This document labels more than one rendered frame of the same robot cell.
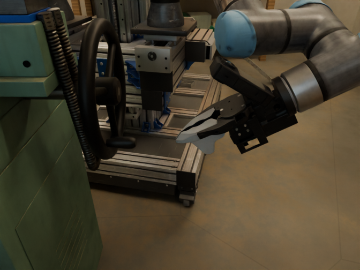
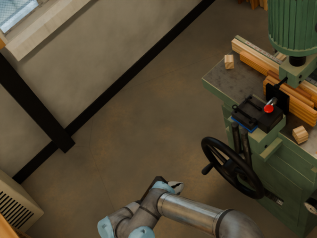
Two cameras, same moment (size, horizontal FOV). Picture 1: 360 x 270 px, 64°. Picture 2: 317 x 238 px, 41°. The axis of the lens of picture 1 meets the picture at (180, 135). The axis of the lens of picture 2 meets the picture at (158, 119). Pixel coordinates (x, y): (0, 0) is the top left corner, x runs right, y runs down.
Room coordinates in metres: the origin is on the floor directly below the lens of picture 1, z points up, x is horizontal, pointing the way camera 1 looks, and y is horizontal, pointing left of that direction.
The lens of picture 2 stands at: (1.08, -0.24, 2.19)
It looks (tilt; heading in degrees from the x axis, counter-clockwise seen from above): 55 degrees down; 157
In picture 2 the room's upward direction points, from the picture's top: 24 degrees counter-clockwise
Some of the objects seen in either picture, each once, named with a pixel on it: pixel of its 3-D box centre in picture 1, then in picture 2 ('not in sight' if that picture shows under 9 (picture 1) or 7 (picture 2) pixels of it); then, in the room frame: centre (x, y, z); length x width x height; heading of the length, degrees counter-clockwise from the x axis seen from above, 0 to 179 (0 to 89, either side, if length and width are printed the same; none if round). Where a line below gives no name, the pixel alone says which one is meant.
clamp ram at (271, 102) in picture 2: not in sight; (271, 103); (0.56, 0.38, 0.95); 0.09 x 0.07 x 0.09; 179
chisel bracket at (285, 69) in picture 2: not in sight; (301, 65); (0.57, 0.51, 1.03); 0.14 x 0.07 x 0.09; 89
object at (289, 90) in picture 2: not in sight; (288, 94); (0.57, 0.46, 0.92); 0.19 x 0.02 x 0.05; 179
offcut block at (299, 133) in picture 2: not in sight; (300, 134); (0.69, 0.36, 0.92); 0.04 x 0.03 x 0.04; 158
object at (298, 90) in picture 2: not in sight; (288, 88); (0.55, 0.48, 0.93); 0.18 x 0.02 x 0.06; 179
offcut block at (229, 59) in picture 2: not in sight; (229, 62); (0.30, 0.44, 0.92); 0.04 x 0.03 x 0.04; 132
